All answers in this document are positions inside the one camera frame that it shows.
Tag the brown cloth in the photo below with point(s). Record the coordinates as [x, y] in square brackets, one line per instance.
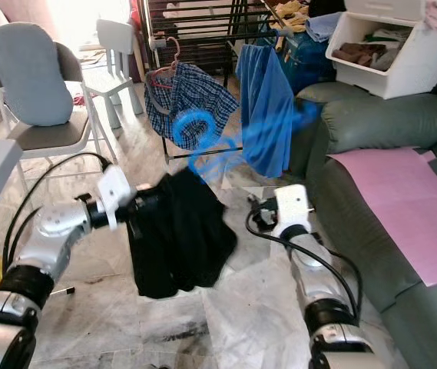
[360, 54]

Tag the dark green sofa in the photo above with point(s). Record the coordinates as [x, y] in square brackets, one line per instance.
[387, 119]

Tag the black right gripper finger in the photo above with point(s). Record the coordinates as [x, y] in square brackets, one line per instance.
[257, 201]

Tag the grey folding chair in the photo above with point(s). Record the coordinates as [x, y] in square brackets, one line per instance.
[53, 138]

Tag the white storage bin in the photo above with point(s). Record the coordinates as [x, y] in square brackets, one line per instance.
[414, 73]

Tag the light blue cloth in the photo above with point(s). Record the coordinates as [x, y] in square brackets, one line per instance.
[324, 27]

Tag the blue plaid shirt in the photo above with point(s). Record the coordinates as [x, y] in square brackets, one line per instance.
[203, 84]

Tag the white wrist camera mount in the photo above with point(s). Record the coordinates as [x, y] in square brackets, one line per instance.
[295, 207]
[117, 196]

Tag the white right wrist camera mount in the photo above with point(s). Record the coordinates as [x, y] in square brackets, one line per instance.
[295, 207]

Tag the pink hanger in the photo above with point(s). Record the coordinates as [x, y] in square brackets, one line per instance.
[160, 75]

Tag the black garment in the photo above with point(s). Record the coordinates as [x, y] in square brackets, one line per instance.
[180, 238]

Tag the blue grey cushion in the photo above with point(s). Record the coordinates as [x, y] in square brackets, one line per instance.
[30, 77]

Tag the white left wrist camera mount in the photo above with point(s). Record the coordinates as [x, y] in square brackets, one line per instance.
[117, 196]

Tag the black drying rack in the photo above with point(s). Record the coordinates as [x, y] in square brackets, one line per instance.
[203, 54]

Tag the light blue child chair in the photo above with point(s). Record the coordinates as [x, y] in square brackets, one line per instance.
[114, 38]

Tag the pink mat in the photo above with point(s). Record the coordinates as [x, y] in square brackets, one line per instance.
[395, 207]

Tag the dark blue bag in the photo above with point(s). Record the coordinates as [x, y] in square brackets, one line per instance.
[306, 65]

